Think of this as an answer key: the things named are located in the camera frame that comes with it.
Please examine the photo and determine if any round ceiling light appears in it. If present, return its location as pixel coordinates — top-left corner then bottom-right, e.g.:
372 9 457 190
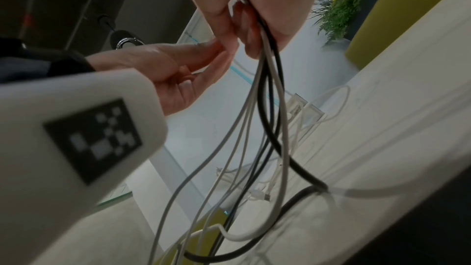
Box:
110 29 145 51

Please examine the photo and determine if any white drawer box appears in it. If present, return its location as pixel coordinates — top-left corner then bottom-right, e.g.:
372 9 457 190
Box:
287 92 328 142

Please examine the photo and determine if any green bench sofa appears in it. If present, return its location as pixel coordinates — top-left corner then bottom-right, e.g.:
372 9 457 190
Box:
157 208 229 265
345 0 471 70

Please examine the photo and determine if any grey round ceiling sensor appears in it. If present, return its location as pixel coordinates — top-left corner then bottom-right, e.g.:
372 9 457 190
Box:
97 15 115 29

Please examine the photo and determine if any person's left hand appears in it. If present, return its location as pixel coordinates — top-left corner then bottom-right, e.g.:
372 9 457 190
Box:
85 39 236 117

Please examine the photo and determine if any beige table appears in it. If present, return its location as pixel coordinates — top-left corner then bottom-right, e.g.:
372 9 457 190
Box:
161 0 471 265

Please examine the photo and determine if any green leafy plant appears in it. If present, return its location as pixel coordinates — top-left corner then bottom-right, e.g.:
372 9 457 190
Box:
310 0 388 45

